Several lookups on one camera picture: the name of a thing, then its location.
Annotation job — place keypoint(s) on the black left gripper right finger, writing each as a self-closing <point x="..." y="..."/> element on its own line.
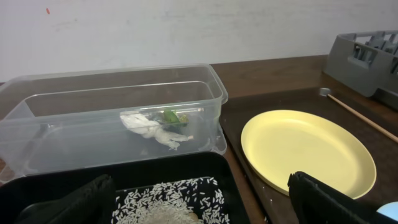
<point x="315" y="202"/>

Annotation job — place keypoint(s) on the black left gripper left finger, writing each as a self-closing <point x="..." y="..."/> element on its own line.
<point x="91" y="203"/>

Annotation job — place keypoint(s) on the light blue bowl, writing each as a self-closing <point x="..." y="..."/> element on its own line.
<point x="390" y="210"/>

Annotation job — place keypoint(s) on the leftover rice pile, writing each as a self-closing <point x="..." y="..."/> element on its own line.
<point x="197" y="200"/>

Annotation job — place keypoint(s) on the green pandan cake wrapper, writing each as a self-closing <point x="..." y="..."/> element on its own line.
<point x="172" y="120"/>

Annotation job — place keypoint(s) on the black food waste tray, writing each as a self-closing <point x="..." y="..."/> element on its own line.
<point x="25" y="195"/>

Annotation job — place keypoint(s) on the clear plastic waste bin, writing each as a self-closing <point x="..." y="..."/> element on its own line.
<point x="65" y="121"/>

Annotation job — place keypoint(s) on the grey dishwasher rack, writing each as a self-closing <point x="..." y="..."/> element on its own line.
<point x="366" y="62"/>

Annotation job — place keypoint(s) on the dark brown serving tray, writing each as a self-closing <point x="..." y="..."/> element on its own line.
<point x="277" y="207"/>

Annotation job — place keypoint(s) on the yellow plate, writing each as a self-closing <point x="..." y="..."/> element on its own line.
<point x="279" y="143"/>

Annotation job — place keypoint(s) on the crumpled white tissue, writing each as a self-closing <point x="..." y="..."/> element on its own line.
<point x="139" y="124"/>

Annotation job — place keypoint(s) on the left wooden chopstick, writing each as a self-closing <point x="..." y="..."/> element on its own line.
<point x="365" y="119"/>

